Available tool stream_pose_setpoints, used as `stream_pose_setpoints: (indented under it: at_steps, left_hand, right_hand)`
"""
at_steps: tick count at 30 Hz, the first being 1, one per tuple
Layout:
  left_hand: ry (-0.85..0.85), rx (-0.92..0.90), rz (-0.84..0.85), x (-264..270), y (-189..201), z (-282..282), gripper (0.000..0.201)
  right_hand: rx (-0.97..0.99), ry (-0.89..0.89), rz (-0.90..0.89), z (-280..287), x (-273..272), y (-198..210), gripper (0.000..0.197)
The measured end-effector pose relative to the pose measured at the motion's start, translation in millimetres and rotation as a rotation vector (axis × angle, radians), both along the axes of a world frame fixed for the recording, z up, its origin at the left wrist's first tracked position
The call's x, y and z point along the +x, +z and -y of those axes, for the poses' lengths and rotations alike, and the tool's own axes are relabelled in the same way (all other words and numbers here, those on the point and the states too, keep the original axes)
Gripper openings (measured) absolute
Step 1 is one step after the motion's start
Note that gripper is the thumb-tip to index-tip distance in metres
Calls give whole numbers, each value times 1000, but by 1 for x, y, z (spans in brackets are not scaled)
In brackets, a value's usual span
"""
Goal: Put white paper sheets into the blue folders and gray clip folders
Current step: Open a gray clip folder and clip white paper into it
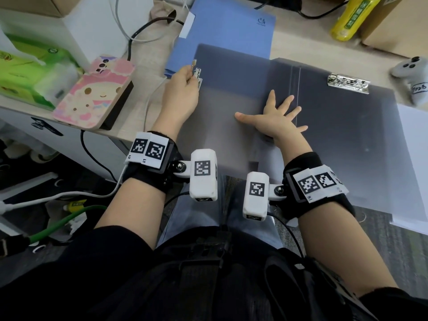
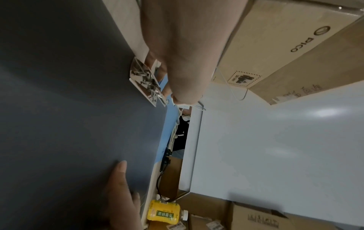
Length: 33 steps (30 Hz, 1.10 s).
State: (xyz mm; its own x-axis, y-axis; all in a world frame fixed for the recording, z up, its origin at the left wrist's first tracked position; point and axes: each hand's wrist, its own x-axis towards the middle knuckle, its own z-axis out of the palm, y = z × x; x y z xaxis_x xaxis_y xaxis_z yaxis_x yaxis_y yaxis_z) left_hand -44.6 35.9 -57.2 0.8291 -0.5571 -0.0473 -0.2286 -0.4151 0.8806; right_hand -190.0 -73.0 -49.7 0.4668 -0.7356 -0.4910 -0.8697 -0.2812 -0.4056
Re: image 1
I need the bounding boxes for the large cardboard box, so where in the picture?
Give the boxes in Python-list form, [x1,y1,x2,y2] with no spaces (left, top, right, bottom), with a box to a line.
[0,0,82,18]

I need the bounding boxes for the person's left leg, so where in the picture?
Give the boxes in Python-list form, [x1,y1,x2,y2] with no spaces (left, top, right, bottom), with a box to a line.
[157,183,221,248]

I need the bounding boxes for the yellow drink bottle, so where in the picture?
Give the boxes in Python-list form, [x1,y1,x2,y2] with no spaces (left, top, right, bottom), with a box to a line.
[330,0,383,42]

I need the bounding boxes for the gray translucent clip folder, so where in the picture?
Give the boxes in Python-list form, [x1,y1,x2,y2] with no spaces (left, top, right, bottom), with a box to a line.
[173,43,427,228]

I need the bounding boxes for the white game controller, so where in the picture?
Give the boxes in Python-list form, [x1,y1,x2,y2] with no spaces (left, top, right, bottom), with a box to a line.
[389,56,428,106]

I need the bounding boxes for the pink cartoon phone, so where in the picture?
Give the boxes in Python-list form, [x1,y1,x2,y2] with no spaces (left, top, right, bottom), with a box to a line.
[52,56,136,131]

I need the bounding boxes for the person's left hand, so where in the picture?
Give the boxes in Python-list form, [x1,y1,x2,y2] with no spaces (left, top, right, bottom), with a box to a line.
[151,65,201,141]

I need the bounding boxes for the cardboard box black logo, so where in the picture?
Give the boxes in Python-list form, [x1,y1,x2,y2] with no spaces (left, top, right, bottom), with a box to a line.
[359,0,428,59]

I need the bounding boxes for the green cable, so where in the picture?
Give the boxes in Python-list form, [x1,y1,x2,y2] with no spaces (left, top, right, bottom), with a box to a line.
[29,205,107,244]

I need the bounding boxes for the stack of white papers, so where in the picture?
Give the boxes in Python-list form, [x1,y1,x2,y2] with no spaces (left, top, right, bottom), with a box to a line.
[389,103,428,236]

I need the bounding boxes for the black marker wrist strap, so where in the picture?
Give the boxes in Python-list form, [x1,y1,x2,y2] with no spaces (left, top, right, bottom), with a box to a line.
[279,152,356,220]
[122,131,183,194]

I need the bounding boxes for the black camera cable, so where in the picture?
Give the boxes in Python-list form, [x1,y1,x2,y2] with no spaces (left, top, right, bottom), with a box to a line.
[267,212,305,259]
[164,192,191,208]

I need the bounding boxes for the person's black shirt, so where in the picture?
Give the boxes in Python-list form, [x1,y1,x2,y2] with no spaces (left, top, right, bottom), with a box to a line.
[0,225,428,321]

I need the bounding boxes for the gray blue folder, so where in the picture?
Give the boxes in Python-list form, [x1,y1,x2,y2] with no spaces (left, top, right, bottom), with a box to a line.
[164,0,276,78]

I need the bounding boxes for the person's leg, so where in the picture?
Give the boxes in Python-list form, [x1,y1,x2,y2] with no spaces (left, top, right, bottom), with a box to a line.
[157,183,221,248]
[227,177,285,250]

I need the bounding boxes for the black power bank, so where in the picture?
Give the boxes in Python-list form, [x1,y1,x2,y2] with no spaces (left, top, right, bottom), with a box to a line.
[100,80,135,132]

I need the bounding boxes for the person's right hand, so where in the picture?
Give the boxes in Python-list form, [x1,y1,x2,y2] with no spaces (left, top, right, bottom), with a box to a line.
[234,89,309,164]

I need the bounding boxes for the green tissue pack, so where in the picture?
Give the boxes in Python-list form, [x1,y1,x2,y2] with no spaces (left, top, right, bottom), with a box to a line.
[0,29,84,111]

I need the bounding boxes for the person's right forearm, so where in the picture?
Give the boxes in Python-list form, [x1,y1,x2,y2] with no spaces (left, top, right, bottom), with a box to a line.
[297,202,399,298]

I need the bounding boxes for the gray cable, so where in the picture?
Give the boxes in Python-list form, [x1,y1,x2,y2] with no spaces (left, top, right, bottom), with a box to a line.
[110,0,168,44]

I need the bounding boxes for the thick black cable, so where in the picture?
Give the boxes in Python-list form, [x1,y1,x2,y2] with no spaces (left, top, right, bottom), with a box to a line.
[126,17,185,62]

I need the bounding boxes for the thin black cable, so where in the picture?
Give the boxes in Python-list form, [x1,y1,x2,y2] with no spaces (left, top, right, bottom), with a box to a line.
[79,130,118,183]

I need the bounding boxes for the person's right leg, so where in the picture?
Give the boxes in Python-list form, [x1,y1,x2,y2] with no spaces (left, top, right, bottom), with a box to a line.
[227,177,285,250]

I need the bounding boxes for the black chest harness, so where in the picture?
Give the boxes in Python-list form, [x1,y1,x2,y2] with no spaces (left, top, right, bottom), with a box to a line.
[86,227,379,321]

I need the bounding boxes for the black power strip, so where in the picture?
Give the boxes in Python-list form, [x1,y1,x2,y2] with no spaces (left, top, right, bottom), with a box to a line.
[234,0,303,12]

